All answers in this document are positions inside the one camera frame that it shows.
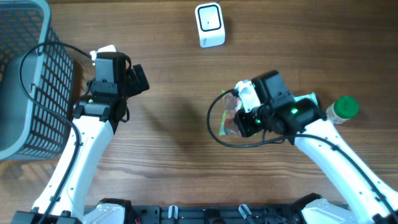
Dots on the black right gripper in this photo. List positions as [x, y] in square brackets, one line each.
[247, 129]

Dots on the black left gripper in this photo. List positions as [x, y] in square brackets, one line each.
[135, 76]

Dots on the green candy bag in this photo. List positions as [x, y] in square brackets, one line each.
[232, 104]

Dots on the mint green wipes pack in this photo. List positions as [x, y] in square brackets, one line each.
[312, 97]

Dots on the green lid jar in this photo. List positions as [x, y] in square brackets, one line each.
[342, 110]

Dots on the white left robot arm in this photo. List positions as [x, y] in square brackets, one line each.
[95, 120]

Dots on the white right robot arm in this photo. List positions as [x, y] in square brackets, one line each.
[269, 105]

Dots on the white barcode scanner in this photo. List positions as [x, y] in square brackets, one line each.
[210, 24]

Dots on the grey mesh shopping basket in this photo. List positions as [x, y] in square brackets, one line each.
[35, 73]

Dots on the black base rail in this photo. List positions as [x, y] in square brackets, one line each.
[217, 214]

